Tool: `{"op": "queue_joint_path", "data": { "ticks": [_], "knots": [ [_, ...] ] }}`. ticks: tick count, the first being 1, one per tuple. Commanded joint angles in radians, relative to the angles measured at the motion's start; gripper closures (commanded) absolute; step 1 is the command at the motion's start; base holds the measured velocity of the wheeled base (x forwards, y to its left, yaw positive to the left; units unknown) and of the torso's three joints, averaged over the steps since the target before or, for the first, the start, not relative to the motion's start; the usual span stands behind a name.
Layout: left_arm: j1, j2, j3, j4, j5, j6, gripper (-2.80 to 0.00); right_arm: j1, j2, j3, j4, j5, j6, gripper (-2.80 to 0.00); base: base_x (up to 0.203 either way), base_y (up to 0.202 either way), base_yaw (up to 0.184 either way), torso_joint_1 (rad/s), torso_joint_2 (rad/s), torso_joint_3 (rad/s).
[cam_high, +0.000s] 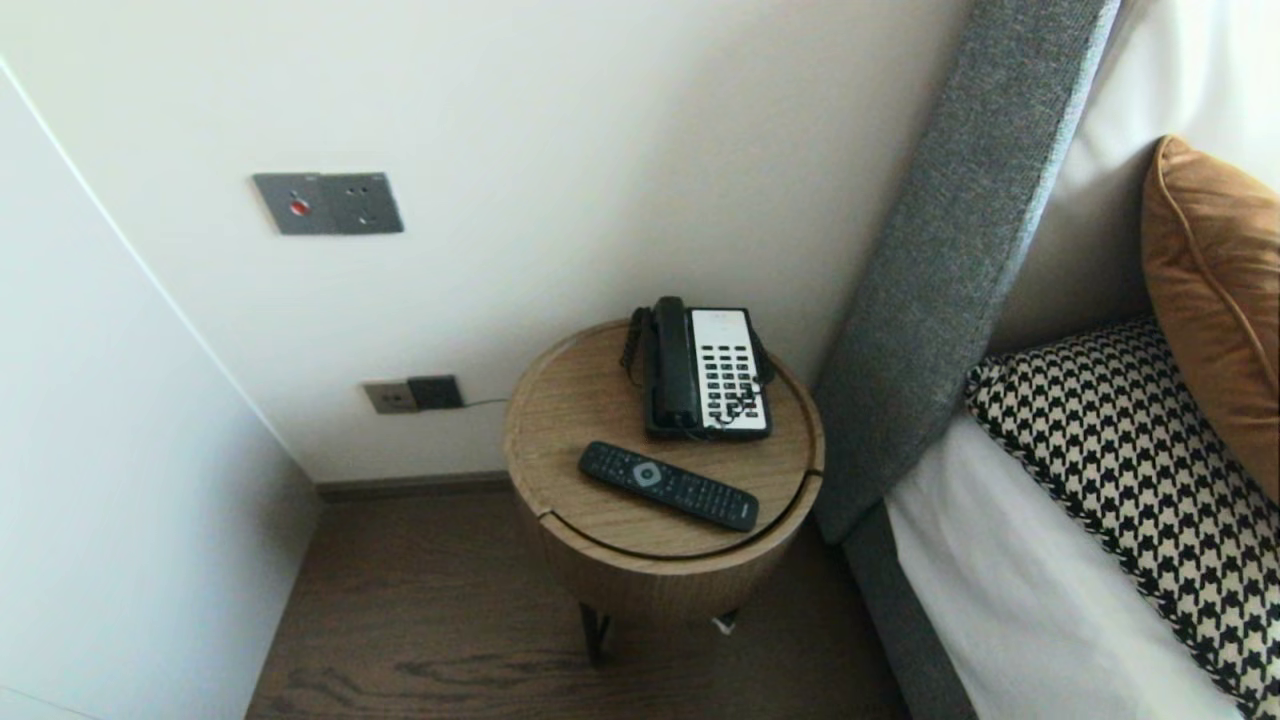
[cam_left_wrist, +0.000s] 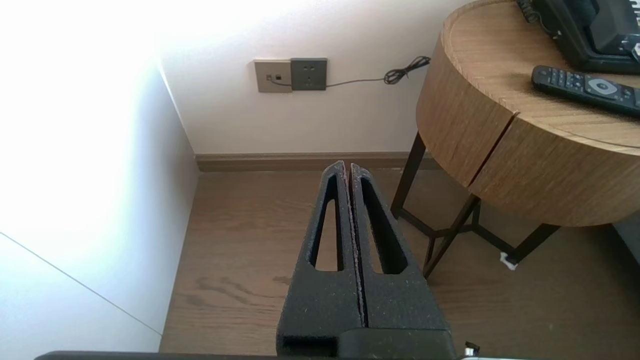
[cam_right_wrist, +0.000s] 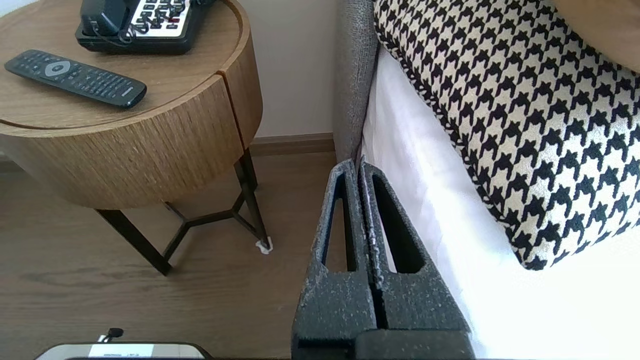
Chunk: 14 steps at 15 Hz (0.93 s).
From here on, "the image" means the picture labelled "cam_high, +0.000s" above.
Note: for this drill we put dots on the black TV remote control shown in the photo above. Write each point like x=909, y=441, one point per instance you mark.
x=670, y=487

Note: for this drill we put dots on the round wooden bedside table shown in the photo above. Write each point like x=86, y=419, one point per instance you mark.
x=660, y=590
x=600, y=420

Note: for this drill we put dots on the black telephone handset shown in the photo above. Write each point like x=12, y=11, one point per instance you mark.
x=674, y=362

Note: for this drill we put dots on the black and white desk telephone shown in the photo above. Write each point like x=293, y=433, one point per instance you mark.
x=732, y=372

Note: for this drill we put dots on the brown wooden baseboard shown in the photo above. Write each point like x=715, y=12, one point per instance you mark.
x=420, y=486

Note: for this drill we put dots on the white table leg pad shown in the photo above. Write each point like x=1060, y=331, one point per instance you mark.
x=724, y=625

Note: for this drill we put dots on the black metal table legs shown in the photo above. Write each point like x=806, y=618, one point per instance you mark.
x=595, y=635

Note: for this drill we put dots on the grey fabric headboard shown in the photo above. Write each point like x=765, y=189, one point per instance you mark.
x=950, y=250

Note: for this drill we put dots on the black white houndstooth pillow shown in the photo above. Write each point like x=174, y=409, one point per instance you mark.
x=1130, y=450

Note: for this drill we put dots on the brown velvet pillow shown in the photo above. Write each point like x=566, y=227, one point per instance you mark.
x=1220, y=300

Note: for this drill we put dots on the white bed pillow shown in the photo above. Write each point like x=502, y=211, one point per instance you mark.
x=1190, y=70

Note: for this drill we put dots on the dark grey wall power socket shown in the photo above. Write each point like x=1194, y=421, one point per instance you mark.
x=436, y=392

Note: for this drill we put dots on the beige wall socket plate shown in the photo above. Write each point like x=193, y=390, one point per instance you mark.
x=388, y=398

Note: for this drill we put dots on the grey wall switch panel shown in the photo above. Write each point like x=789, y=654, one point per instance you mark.
x=328, y=203

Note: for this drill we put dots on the grey upholstered bed frame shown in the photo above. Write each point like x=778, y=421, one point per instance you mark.
x=900, y=620

